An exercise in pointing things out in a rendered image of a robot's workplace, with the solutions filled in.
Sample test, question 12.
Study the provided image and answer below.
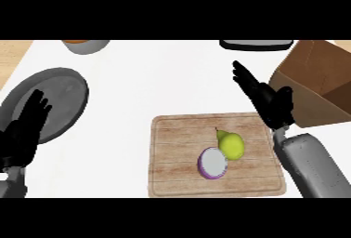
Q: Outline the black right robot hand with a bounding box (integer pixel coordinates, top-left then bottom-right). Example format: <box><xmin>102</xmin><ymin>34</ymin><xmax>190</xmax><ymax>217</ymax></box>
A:
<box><xmin>230</xmin><ymin>59</ymin><xmax>298</xmax><ymax>131</ymax></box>

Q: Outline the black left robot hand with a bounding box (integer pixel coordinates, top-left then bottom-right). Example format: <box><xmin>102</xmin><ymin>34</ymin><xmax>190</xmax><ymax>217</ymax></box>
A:
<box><xmin>0</xmin><ymin>88</ymin><xmax>53</xmax><ymax>170</ymax></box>

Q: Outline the brown cardboard box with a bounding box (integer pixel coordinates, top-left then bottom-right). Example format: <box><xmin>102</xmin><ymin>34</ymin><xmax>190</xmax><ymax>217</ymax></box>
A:
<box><xmin>267</xmin><ymin>39</ymin><xmax>351</xmax><ymax>129</ymax></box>

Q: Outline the wooden cutting board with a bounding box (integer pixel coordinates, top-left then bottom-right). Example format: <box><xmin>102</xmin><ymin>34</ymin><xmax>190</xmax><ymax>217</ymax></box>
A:
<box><xmin>146</xmin><ymin>112</ymin><xmax>288</xmax><ymax>198</ymax></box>

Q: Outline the purple-rimmed can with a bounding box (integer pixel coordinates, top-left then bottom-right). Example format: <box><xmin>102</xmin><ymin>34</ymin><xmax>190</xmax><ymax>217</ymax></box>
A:
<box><xmin>196</xmin><ymin>146</ymin><xmax>230</xmax><ymax>180</ymax></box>

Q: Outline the grey round plate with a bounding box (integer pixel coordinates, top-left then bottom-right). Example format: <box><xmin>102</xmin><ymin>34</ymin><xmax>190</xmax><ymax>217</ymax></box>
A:
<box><xmin>0</xmin><ymin>67</ymin><xmax>90</xmax><ymax>145</ymax></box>

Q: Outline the yellow-green pear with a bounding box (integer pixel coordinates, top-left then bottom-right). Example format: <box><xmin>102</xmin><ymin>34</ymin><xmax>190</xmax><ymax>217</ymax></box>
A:
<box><xmin>214</xmin><ymin>126</ymin><xmax>246</xmax><ymax>161</ymax></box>

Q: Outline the grey cup with orange contents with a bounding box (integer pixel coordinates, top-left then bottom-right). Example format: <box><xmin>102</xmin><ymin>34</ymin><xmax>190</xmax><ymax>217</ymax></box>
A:
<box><xmin>62</xmin><ymin>39</ymin><xmax>111</xmax><ymax>56</ymax></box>

